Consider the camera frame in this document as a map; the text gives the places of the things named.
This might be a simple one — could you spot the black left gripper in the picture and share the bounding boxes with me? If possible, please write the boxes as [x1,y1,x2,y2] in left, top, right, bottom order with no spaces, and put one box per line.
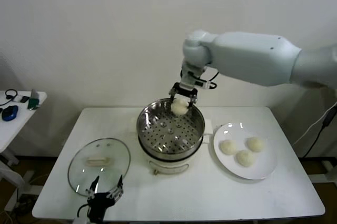
[85,174,124,222]

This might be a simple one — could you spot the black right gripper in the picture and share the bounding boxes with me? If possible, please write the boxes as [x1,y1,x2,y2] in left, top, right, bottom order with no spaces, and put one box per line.
[168,82,199,109]

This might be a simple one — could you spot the white steamed baozi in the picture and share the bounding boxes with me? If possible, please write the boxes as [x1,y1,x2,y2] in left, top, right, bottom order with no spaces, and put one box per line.
[246,136,265,152]
[170,99,189,116]
[235,149,255,167]
[220,139,237,156]

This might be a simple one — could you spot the glass lid with white handle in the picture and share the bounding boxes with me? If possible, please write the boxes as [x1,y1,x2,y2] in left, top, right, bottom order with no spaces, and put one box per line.
[67,137,132,198]

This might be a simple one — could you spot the stainless steel steamer basket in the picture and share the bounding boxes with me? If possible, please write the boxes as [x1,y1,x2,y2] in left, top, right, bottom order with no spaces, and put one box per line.
[128,98,213,156]

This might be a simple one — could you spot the white electric cooker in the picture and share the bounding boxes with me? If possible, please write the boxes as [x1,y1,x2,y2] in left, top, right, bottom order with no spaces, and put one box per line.
[128,118,213,176]

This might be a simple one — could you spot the white round plate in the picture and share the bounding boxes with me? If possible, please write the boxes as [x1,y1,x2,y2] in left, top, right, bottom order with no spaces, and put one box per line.
[212,122,279,180]

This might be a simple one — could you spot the green circuit board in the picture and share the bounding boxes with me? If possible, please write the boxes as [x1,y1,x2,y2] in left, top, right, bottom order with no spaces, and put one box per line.
[26,89,40,111]

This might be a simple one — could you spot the white side table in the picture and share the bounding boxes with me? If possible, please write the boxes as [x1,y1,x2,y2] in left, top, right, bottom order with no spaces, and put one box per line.
[0,90,47,190]

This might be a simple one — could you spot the blue computer mouse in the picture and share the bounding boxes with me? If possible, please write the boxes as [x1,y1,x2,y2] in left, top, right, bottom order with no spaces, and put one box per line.
[1,105,18,122]

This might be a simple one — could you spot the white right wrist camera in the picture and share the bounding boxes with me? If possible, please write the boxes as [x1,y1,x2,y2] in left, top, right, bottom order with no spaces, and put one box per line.
[182,71,211,89]

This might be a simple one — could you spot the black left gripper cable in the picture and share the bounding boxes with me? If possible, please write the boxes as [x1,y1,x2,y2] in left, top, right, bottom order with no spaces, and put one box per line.
[76,204,92,218]

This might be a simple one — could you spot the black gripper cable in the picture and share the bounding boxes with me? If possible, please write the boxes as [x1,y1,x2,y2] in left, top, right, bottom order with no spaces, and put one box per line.
[76,204,92,218]
[200,69,220,89]

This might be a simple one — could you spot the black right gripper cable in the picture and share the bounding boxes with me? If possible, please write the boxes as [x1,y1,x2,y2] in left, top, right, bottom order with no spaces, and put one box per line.
[200,69,220,89]

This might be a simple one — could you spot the tangled floor cables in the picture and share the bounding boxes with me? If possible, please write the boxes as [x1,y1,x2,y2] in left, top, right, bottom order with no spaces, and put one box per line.
[15,194,37,211]

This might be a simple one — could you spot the black headset with cable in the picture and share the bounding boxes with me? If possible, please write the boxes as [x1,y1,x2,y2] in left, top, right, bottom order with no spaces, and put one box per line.
[0,89,18,107]

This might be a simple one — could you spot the white wall cable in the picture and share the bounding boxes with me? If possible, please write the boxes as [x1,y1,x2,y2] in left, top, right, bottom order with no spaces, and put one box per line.
[294,101,337,146]

